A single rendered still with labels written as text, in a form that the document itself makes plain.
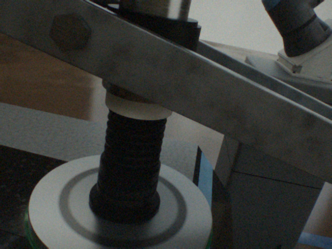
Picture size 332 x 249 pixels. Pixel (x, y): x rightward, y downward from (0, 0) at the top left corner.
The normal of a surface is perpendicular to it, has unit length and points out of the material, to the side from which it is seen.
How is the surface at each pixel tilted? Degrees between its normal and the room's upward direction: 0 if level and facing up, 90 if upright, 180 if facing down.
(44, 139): 0
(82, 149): 0
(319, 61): 90
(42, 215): 0
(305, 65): 90
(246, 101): 90
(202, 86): 90
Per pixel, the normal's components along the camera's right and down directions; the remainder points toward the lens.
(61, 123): 0.18, -0.90
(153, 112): 0.44, 0.44
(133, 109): -0.13, 0.38
